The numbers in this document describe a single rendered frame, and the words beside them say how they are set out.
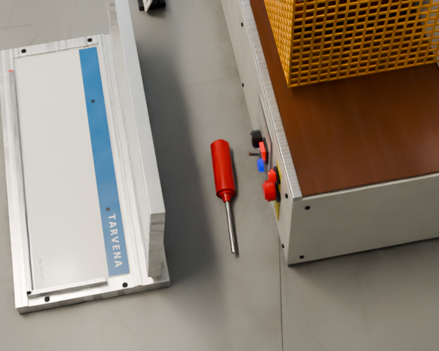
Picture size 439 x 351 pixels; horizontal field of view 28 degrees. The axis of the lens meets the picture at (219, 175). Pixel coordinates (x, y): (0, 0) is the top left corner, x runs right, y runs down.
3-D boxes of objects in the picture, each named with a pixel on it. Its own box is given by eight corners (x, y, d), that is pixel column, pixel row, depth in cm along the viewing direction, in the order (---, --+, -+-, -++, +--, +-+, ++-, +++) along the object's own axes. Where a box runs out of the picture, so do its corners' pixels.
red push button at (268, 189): (260, 186, 116) (260, 174, 113) (274, 184, 116) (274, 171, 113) (265, 209, 114) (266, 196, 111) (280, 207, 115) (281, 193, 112)
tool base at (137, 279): (0, 60, 140) (-6, 45, 137) (128, 38, 141) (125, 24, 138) (19, 314, 118) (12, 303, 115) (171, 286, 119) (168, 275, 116)
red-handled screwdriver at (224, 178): (210, 149, 130) (209, 138, 128) (228, 147, 130) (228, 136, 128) (224, 258, 121) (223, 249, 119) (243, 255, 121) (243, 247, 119)
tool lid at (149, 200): (104, -58, 123) (118, -59, 123) (107, 31, 139) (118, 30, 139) (150, 214, 101) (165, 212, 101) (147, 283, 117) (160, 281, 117)
